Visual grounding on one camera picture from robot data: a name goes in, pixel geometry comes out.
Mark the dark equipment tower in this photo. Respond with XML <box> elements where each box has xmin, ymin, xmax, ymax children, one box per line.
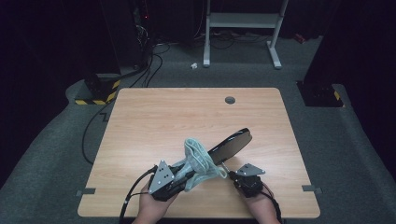
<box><xmin>99</xmin><ymin>0</ymin><xmax>154</xmax><ymax>73</ymax></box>

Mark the person's left hand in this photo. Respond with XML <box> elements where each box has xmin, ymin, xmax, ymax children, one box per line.
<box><xmin>138</xmin><ymin>183</ymin><xmax>179</xmax><ymax>220</ymax></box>

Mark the black oval stand mirror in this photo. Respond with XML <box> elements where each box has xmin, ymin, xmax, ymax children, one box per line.
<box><xmin>206</xmin><ymin>127</ymin><xmax>253</xmax><ymax>175</ymax></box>

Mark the white metal stand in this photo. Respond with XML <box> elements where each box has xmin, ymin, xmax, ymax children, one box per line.
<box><xmin>203</xmin><ymin>0</ymin><xmax>289</xmax><ymax>70</ymax></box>

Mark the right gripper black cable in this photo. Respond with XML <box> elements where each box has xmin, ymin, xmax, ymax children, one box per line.
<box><xmin>261</xmin><ymin>183</ymin><xmax>283</xmax><ymax>224</ymax></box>

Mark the long black floor cable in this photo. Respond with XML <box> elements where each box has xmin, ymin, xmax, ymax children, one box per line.
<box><xmin>81</xmin><ymin>102</ymin><xmax>115</xmax><ymax>166</ymax></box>

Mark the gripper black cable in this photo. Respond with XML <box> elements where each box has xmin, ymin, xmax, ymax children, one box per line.
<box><xmin>119</xmin><ymin>165</ymin><xmax>158</xmax><ymax>224</ymax></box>
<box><xmin>261</xmin><ymin>183</ymin><xmax>283</xmax><ymax>224</ymax></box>

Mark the light green fluffy cloth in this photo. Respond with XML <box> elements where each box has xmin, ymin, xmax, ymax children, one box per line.
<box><xmin>172</xmin><ymin>137</ymin><xmax>228</xmax><ymax>192</ymax></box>

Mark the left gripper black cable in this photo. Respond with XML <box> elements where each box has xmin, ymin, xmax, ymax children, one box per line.
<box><xmin>119</xmin><ymin>165</ymin><xmax>158</xmax><ymax>224</ymax></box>

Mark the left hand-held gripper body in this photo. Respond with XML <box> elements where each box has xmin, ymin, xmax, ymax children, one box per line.
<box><xmin>148</xmin><ymin>160</ymin><xmax>188</xmax><ymax>203</ymax></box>

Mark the person's right hand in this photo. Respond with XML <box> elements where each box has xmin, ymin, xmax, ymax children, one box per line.
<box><xmin>243</xmin><ymin>186</ymin><xmax>278</xmax><ymax>218</ymax></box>

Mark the grey table edge bracket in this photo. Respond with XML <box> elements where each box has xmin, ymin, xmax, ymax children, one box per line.
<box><xmin>301</xmin><ymin>184</ymin><xmax>323</xmax><ymax>195</ymax></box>
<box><xmin>76</xmin><ymin>188</ymin><xmax>97</xmax><ymax>198</ymax></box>

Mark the black yellow striped pillar base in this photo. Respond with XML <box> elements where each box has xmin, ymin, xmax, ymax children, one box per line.
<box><xmin>297</xmin><ymin>80</ymin><xmax>346</xmax><ymax>108</ymax></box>
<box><xmin>74</xmin><ymin>73</ymin><xmax>121</xmax><ymax>106</ymax></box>

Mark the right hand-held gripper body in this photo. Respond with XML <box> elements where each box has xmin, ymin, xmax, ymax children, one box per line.
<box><xmin>233</xmin><ymin>162</ymin><xmax>266</xmax><ymax>199</ymax></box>

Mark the bundle of black floor cables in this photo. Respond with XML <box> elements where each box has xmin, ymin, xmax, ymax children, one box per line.
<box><xmin>129</xmin><ymin>42</ymin><xmax>172</xmax><ymax>89</ymax></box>

